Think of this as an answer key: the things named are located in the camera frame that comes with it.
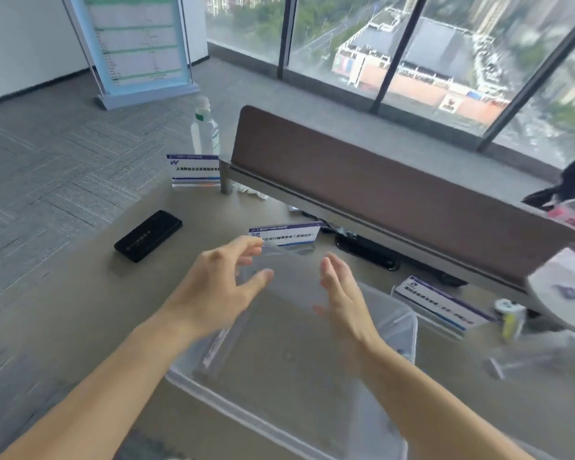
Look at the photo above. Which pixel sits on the small yellow bottle white cap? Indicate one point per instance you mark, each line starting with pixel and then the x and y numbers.
pixel 510 320

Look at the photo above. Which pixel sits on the white sign card blue header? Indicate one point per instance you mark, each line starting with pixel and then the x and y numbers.
pixel 194 170
pixel 287 233
pixel 443 302

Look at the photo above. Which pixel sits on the person's left forearm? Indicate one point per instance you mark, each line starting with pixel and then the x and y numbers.
pixel 105 388

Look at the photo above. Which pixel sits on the black and white plush toy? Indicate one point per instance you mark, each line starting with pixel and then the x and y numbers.
pixel 572 186

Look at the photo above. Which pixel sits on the person's left thumb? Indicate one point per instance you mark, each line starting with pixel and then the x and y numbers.
pixel 255 282

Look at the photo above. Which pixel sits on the grey metal support post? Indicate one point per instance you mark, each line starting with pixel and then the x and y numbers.
pixel 226 179

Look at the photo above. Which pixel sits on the blue roll-up banner stand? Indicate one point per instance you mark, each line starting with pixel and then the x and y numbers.
pixel 134 43

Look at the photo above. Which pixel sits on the person's right forearm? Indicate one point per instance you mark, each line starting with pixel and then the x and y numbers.
pixel 431 407

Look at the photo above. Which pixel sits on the clear acrylic stand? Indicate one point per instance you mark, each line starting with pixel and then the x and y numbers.
pixel 522 363

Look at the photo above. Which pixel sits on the crumpled white tissue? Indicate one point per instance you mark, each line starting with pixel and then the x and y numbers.
pixel 250 190

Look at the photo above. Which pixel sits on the person's right thumb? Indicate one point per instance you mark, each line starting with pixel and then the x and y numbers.
pixel 322 312

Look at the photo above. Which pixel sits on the black smartphone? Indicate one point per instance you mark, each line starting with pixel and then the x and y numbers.
pixel 148 236

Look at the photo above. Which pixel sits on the white cap with purple patch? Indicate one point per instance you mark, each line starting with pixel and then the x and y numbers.
pixel 563 292

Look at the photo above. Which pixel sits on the grey metal divider rail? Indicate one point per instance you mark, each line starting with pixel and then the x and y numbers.
pixel 268 184

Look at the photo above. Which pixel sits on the brown desk divider panel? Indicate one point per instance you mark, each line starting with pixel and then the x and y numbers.
pixel 388 196

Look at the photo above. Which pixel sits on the clear plastic storage bin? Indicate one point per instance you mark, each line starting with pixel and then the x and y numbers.
pixel 287 383

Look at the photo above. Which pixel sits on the person's right hand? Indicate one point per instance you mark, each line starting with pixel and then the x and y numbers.
pixel 347 311

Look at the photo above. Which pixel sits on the person's left hand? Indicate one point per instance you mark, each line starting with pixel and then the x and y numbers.
pixel 206 287

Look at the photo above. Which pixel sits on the clear water bottle green label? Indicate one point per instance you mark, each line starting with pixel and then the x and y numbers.
pixel 204 129

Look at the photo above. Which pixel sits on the black power strip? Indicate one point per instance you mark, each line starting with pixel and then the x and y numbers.
pixel 366 251

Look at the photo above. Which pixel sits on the dark window mullion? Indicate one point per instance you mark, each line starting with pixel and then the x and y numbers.
pixel 287 38
pixel 398 52

